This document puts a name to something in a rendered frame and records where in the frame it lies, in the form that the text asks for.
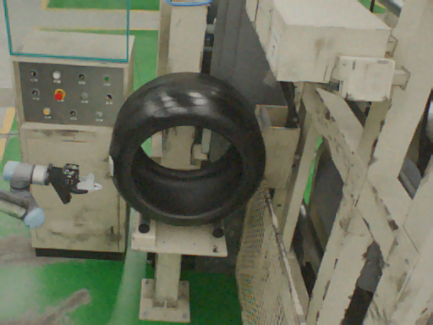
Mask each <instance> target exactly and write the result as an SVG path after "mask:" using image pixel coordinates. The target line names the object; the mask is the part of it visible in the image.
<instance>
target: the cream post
mask: <svg viewBox="0 0 433 325"><path fill-rule="evenodd" d="M205 1H207V0H173V3H201V2H205ZM171 10H172V13H171V27H170V41H169V55H168V69H167V74H171V73H177V72H196V73H200V71H201V63H202V53H203V46H204V37H205V28H206V12H207V5H202V6H193V7H181V6H172V8H171ZM194 137H195V126H178V127H172V128H169V129H165V130H164V138H163V150H162V163H164V164H178V165H191V162H192V153H193V145H194ZM181 261H182V254H173V253H159V252H157V253H156V270H155V279H154V280H155V283H154V300H153V306H154V307H164V306H165V300H166V301H167V308H176V307H177V304H178V286H179V279H180V270H181Z"/></svg>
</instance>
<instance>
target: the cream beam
mask: <svg viewBox="0 0 433 325"><path fill-rule="evenodd" d="M245 8H246V12H247V14H248V16H249V19H250V22H251V24H252V25H253V27H254V30H255V33H256V35H257V37H258V39H259V42H260V44H261V46H262V49H263V51H264V53H265V55H266V58H267V61H268V63H269V64H270V66H271V70H272V72H273V74H274V76H275V78H276V81H282V80H286V81H300V82H315V83H328V82H329V80H330V78H331V77H332V72H333V69H334V65H335V62H336V58H337V57H339V56H352V57H367V58H383V57H384V54H385V51H386V49H387V45H388V42H389V40H390V37H391V34H392V29H391V28H390V27H388V26H387V25H386V24H385V23H383V22H382V21H381V20H379V19H377V18H376V17H375V16H374V15H373V14H372V13H371V12H370V11H369V10H367V9H366V8H365V7H364V6H362V5H361V4H360V3H359V2H357V1H356V0H247V3H246V6H245ZM273 26H274V28H275V30H276V32H277V34H278V35H279V37H280V41H279V46H278V50H277V59H276V63H275V68H273V65H272V63H271V60H270V58H269V56H268V55H269V50H270V45H271V37H272V32H273Z"/></svg>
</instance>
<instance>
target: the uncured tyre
mask: <svg viewBox="0 0 433 325"><path fill-rule="evenodd" d="M178 126H198V127H202V128H206V129H210V130H213V131H215V132H217V133H218V134H220V135H222V136H224V137H225V138H226V139H228V140H229V141H230V142H231V145H230V147H229V148H228V149H227V151H226V152H225V153H224V154H223V155H222V156H221V157H220V158H219V159H218V160H217V161H215V162H214V163H212V164H210V165H208V166H206V167H203V168H199V169H195V170H177V169H172V168H167V167H165V166H162V165H161V164H159V163H158V162H156V161H154V160H153V159H152V158H151V157H149V156H148V154H147V153H146V152H145V150H144V149H143V147H142V144H143V143H144V142H145V141H146V140H148V139H149V138H150V137H152V136H153V135H154V134H156V133H158V132H160V131H163V130H165V129H169V128H172V127H178ZM109 157H111V158H112V160H113V176H111V178H112V180H113V183H114V184H115V186H116V188H117V190H118V192H119V194H120V195H121V196H122V197H123V198H124V200H126V202H127V203H128V204H129V205H130V206H131V207H132V208H133V209H135V210H136V211H137V212H139V214H141V215H143V216H145V217H147V218H149V219H151V220H153V221H156V222H158V223H164V224H167V225H172V226H179V227H194V226H201V225H206V224H210V223H215V222H218V221H220V220H223V219H224V218H227V217H229V216H231V215H233V214H234V213H235V212H237V211H238V210H239V209H241V208H242V207H243V206H244V205H245V204H246V203H247V202H248V201H249V200H250V199H251V198H252V197H253V195H254V194H255V192H256V190H257V188H258V187H259V185H260V183H261V181H262V179H263V176H264V172H265V168H266V145H265V142H264V141H263V139H262V135H261V132H260V127H259V125H258V122H257V118H256V116H255V112H254V110H253V108H252V107H251V106H250V104H249V102H248V101H247V100H246V99H245V97H244V96H243V95H242V94H241V93H240V92H239V91H237V90H236V89H235V88H234V87H232V86H231V85H229V84H228V83H227V82H225V81H223V80H220V79H218V78H217V77H214V76H211V75H208V74H202V73H196V72H177V73H171V74H165V75H163V76H160V77H157V78H155V79H153V80H150V81H149V82H147V83H145V84H144V85H142V86H141V87H140V88H139V89H138V90H136V91H135V92H134V93H133V94H132V95H131V96H130V97H129V98H128V99H127V101H126V102H125V103H124V105H123V106H122V107H121V109H120V111H119V113H118V116H117V119H116V122H115V125H114V130H113V133H112V139H111V144H110V147H108V154H107V161H108V167H109ZM110 175H112V173H110Z"/></svg>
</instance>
